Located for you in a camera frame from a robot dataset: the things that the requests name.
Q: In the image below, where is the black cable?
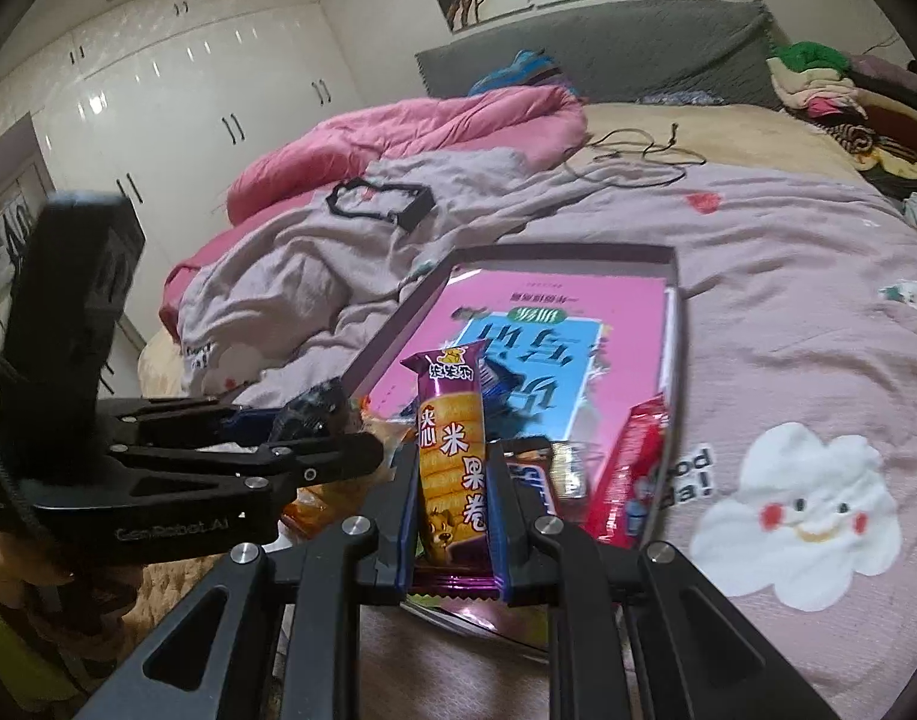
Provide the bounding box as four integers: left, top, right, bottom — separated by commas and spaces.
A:
563, 124, 706, 186

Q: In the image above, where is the blue cloth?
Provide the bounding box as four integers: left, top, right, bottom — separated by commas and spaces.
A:
469, 49, 572, 96

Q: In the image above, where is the black snack packet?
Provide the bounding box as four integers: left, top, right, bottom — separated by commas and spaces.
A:
270, 382, 348, 440

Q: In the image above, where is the grey headboard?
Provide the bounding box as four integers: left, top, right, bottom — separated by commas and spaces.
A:
415, 0, 793, 110

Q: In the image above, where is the pink quilt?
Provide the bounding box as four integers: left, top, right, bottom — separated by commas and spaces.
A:
162, 86, 587, 331

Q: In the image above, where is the person's left hand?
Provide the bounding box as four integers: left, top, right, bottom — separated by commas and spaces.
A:
0, 529, 77, 590

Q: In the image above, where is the dark chocolate bar packet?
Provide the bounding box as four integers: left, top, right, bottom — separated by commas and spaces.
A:
507, 442, 588, 520

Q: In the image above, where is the red cartoon candy packet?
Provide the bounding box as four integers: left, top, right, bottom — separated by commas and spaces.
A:
585, 394, 673, 550

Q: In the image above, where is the crumpled lilac cloth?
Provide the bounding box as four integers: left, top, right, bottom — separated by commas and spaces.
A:
181, 146, 572, 400

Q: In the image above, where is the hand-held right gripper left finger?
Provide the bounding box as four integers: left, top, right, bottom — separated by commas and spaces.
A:
76, 439, 423, 720

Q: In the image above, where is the pile of folded clothes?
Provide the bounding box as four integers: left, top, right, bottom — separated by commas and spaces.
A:
765, 37, 917, 181

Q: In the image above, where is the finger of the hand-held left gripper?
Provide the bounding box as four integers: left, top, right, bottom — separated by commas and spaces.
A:
112, 430, 389, 497
98, 394, 335, 452

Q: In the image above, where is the purple rice roll packet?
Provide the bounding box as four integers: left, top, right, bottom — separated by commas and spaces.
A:
400, 340, 504, 601

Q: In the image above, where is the clear candy bag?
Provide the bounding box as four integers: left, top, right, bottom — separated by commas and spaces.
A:
353, 397, 422, 482

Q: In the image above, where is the white wardrobe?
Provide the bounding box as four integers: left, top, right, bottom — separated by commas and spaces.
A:
0, 0, 444, 293

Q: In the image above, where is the dark grey tray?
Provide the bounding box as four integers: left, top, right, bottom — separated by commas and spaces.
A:
345, 242, 688, 650

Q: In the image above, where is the black strap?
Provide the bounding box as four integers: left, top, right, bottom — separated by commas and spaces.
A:
327, 178, 435, 233

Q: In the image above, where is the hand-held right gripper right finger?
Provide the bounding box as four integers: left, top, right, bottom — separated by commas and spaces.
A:
488, 435, 841, 720

